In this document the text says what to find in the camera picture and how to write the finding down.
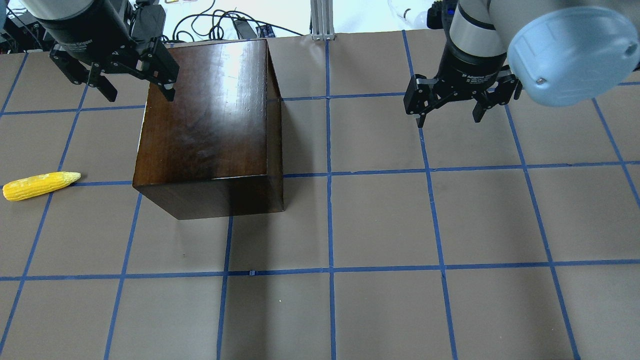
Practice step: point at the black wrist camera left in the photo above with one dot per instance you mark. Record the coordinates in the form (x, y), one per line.
(148, 20)

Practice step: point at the dark wooden drawer cabinet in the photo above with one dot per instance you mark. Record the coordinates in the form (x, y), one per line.
(216, 149)

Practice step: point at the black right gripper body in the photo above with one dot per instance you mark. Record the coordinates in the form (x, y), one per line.
(467, 69)

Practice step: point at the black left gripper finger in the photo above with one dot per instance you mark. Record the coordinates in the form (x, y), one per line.
(168, 91)
(107, 89)

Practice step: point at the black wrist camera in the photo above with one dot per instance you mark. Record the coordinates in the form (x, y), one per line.
(148, 20)
(441, 13)

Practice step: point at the white light bulb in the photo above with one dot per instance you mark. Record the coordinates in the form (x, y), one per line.
(410, 14)

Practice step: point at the yellow corn cob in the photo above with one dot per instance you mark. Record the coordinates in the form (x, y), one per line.
(37, 185)

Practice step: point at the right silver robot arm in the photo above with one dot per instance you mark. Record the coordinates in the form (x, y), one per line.
(560, 52)

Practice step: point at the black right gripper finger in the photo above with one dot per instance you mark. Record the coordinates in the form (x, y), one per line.
(478, 112)
(420, 119)

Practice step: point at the aluminium frame post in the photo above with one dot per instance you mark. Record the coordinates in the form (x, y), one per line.
(322, 20)

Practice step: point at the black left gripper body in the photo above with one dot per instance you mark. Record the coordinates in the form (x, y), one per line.
(82, 36)

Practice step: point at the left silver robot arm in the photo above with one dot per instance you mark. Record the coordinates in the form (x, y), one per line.
(95, 38)

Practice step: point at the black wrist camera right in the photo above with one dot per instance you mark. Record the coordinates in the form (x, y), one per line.
(441, 13)

